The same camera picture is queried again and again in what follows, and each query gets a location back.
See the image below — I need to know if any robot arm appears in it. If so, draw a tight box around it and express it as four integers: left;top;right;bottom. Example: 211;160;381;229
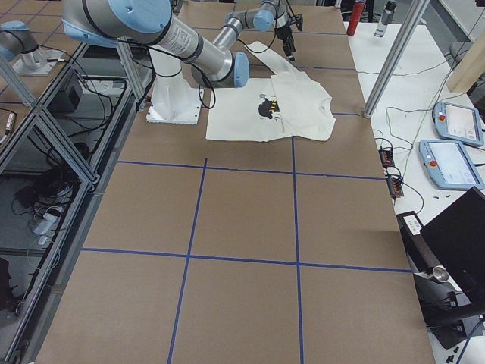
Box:
187;1;302;88
62;0;249;88

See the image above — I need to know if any lower orange connector box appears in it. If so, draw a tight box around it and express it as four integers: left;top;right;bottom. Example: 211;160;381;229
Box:
386;174;404;200

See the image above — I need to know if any lower teach pendant tablet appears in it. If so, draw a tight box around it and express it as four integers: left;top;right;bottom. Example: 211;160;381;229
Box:
418;140;484;190

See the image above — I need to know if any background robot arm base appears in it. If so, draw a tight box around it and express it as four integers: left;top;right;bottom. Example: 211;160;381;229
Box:
1;20;64;77

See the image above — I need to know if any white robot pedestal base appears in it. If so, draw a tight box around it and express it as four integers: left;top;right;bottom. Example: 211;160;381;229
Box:
146;46;204;125

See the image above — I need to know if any orange connector box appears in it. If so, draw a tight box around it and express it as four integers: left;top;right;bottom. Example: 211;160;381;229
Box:
386;174;404;200
378;147;395;168

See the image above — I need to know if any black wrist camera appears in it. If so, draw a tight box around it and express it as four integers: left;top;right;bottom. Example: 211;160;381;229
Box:
289;14;303;31

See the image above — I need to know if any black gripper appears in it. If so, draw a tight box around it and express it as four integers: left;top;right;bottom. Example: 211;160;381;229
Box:
275;24;296;61

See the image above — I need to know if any red bottle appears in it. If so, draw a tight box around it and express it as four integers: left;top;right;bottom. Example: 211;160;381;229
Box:
346;0;366;36

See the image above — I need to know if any teach pendant tablet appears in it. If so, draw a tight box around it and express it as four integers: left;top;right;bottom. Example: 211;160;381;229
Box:
418;140;484;190
433;102;484;147

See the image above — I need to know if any cream long-sleeve cat shirt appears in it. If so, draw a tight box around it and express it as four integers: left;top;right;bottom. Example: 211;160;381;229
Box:
206;42;335;142

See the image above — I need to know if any upper teach pendant tablet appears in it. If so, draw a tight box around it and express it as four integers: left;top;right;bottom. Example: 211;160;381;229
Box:
433;102;484;147

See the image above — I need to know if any upper orange connector box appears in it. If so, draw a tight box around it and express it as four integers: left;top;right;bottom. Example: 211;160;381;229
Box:
378;147;395;168

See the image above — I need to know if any clear water bottle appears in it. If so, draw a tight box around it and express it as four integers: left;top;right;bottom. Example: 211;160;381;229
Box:
374;0;396;38

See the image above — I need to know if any aluminium frame post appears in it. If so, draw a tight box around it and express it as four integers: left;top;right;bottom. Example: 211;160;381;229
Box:
362;0;430;118

